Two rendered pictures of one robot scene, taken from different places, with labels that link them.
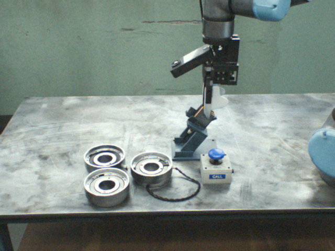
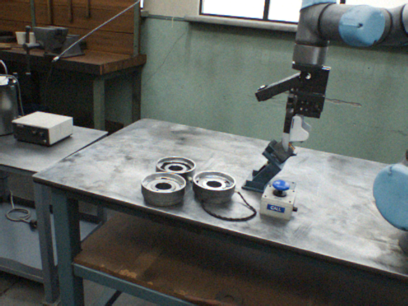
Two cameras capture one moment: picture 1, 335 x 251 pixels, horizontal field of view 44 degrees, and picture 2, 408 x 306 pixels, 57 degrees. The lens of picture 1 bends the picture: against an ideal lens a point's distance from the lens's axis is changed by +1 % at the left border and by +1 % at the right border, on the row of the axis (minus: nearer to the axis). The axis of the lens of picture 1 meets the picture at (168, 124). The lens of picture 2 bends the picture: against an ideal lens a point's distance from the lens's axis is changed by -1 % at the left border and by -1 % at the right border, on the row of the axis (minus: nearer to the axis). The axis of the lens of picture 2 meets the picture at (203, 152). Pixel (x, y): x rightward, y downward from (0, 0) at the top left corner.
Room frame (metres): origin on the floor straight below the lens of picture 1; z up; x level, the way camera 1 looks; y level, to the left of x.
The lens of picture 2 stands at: (0.04, -0.21, 1.25)
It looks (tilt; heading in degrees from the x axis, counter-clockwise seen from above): 22 degrees down; 20
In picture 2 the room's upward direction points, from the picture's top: 5 degrees clockwise
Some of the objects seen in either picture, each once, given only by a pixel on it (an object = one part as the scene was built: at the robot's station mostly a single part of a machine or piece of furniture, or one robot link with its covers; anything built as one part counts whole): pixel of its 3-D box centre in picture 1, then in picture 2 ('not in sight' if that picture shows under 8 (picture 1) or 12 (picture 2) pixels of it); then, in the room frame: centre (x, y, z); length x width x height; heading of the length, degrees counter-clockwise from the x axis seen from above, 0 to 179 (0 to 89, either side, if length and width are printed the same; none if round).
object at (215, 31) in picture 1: (218, 26); (309, 55); (0.96, -0.12, 1.15); 0.08 x 0.08 x 0.05
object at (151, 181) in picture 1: (151, 169); (213, 187); (0.83, 0.04, 0.82); 0.10 x 0.10 x 0.04
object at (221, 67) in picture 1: (219, 59); (306, 90); (0.95, -0.13, 1.07); 0.09 x 0.08 x 0.12; 91
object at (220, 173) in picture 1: (217, 168); (280, 202); (0.83, -0.12, 0.82); 0.08 x 0.07 x 0.05; 92
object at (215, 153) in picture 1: (215, 159); (280, 192); (0.83, -0.12, 0.85); 0.04 x 0.04 x 0.05
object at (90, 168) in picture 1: (105, 161); (175, 171); (0.87, 0.16, 0.82); 0.10 x 0.10 x 0.04
